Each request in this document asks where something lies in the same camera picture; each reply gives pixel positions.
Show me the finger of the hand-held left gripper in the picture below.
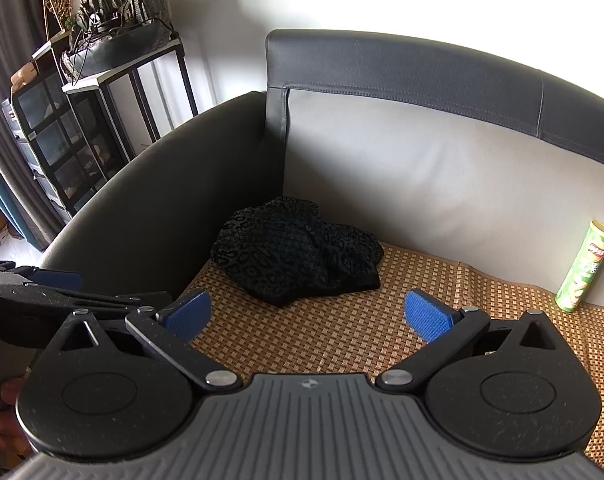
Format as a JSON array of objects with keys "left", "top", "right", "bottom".
[
  {"left": 0, "top": 283, "right": 171, "bottom": 317},
  {"left": 0, "top": 259, "right": 84, "bottom": 287}
]

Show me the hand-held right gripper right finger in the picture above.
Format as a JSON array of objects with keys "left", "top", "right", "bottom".
[{"left": 376, "top": 289, "right": 566, "bottom": 394}]

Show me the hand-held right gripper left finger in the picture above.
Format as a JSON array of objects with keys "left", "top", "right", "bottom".
[{"left": 52, "top": 289, "right": 243, "bottom": 395}]

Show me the dark blue patterned garment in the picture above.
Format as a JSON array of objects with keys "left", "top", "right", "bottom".
[{"left": 211, "top": 196, "right": 385, "bottom": 309}]

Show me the person's left hand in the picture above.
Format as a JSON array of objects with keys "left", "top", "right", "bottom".
[{"left": 0, "top": 374, "right": 35, "bottom": 457}]

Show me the brown woven mat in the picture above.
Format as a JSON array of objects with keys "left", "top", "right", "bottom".
[{"left": 181, "top": 240, "right": 604, "bottom": 478}]

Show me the blue curtain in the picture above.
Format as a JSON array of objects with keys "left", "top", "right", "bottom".
[{"left": 0, "top": 149, "right": 32, "bottom": 242}]

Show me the plastic drawer unit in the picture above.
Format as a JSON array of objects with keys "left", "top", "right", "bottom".
[{"left": 1, "top": 96, "right": 72, "bottom": 222}]

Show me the black glass-door shelf cabinet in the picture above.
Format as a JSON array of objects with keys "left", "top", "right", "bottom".
[{"left": 11, "top": 66, "right": 139, "bottom": 219}]

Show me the grey and white sofa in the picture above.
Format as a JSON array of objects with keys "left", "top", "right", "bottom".
[{"left": 39, "top": 29, "right": 604, "bottom": 313}]

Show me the green chips can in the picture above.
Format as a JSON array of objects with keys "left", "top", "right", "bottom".
[{"left": 554, "top": 219, "right": 604, "bottom": 314}]

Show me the black metal stand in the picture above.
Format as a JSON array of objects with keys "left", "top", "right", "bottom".
[{"left": 61, "top": 30, "right": 201, "bottom": 162}]

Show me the rockery bonsai planter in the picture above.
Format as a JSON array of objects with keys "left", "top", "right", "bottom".
[{"left": 62, "top": 0, "right": 177, "bottom": 81}]

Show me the wooden wheel ornament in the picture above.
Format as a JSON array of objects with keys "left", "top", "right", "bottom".
[{"left": 37, "top": 0, "right": 84, "bottom": 41}]

